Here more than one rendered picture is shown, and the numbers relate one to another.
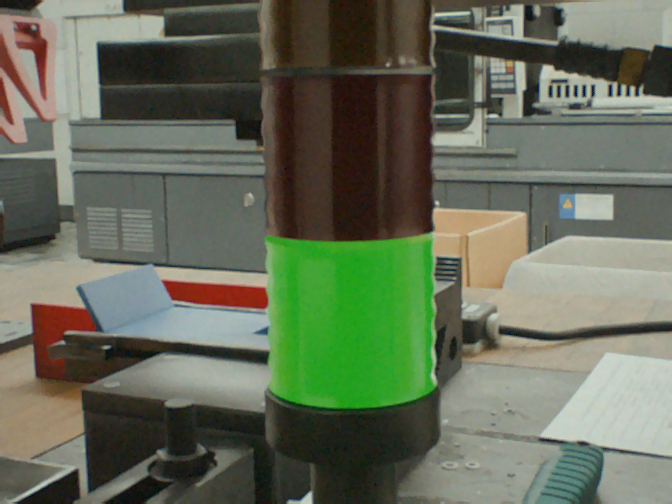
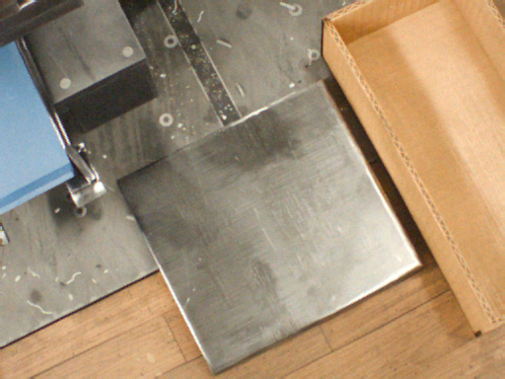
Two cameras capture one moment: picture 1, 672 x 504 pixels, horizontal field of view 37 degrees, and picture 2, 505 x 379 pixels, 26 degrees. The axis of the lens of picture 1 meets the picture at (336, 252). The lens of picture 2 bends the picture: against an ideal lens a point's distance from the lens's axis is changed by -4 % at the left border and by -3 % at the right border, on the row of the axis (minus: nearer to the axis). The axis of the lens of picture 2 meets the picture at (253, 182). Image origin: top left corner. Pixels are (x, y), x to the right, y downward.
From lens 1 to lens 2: 93 cm
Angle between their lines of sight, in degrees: 91
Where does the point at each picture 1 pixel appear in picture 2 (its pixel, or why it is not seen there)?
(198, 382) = (86, 22)
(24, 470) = (148, 198)
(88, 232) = not seen: outside the picture
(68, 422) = (50, 357)
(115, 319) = (52, 173)
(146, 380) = (106, 46)
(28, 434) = (89, 351)
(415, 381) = not seen: outside the picture
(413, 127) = not seen: outside the picture
